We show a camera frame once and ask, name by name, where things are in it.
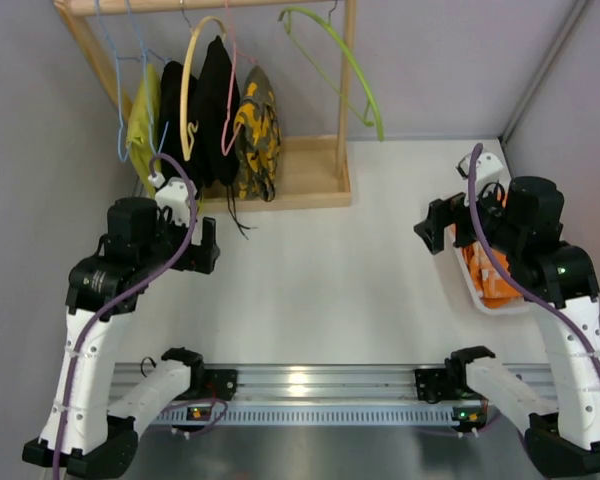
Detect aluminium mounting rail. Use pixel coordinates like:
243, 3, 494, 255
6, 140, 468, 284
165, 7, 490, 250
107, 362, 561, 407

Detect orange white cloth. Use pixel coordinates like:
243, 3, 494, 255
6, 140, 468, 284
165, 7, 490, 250
454, 192, 526, 309

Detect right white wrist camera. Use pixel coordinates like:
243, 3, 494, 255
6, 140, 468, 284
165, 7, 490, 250
456, 151, 505, 194

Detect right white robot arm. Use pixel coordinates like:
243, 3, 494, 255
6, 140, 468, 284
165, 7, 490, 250
414, 176, 600, 479

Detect pink wire hanger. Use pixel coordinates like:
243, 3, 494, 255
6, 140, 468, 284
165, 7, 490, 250
221, 0, 257, 157

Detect camouflage trousers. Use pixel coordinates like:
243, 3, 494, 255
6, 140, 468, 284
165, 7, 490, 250
234, 65, 281, 202

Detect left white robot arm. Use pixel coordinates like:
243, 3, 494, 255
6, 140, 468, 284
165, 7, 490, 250
22, 197, 220, 479

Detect black trousers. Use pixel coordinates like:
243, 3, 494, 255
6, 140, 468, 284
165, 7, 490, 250
191, 36, 250, 238

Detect wooden clothes rack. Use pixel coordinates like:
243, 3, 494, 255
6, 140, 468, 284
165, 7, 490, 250
53, 1, 363, 212

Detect green plastic hanger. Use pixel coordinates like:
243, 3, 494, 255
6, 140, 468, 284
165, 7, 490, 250
278, 1, 386, 142

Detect white plastic basket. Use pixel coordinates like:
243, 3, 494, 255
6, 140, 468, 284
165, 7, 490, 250
449, 234, 531, 317

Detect yellow garment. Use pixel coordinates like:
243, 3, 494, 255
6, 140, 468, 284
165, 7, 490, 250
125, 73, 161, 197

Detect cream wooden hanger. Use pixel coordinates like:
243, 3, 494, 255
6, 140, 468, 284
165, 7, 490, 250
179, 14, 229, 162

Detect grey slotted cable duct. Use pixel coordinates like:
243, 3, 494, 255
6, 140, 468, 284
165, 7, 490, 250
152, 401, 486, 427

